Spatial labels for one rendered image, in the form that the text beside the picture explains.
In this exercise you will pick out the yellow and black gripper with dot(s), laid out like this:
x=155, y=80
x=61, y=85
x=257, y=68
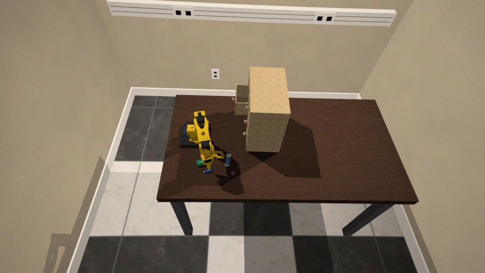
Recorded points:
x=207, y=160

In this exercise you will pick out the blue and white eraser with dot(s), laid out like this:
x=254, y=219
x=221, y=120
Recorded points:
x=228, y=158

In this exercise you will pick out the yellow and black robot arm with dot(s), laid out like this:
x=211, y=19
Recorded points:
x=199, y=134

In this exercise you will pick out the wooden chest of drawers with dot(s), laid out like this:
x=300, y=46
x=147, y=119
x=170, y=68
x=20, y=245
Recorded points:
x=269, y=109

